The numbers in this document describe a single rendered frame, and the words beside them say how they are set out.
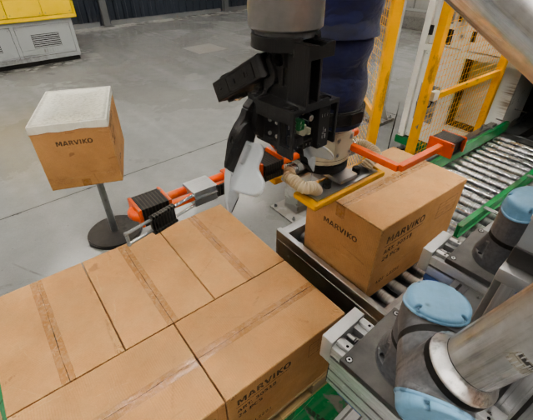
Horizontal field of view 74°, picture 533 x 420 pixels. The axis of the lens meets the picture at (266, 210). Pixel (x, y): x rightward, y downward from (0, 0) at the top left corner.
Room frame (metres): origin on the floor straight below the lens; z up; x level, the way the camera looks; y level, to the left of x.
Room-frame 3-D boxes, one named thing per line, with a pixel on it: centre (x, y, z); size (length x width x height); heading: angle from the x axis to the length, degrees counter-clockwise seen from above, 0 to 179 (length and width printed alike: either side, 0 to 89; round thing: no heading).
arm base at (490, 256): (0.76, -0.70, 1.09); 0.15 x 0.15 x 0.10
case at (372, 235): (1.34, -0.55, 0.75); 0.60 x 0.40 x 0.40; 127
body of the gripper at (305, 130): (0.39, -0.02, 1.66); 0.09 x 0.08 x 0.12; 41
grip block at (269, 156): (0.92, 0.01, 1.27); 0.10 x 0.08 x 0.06; 38
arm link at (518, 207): (0.76, -0.70, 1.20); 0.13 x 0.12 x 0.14; 101
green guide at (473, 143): (2.29, -1.32, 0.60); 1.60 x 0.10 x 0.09; 128
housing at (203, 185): (0.79, 0.17, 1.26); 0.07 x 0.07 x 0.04; 38
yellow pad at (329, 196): (1.00, -0.25, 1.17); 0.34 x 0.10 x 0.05; 128
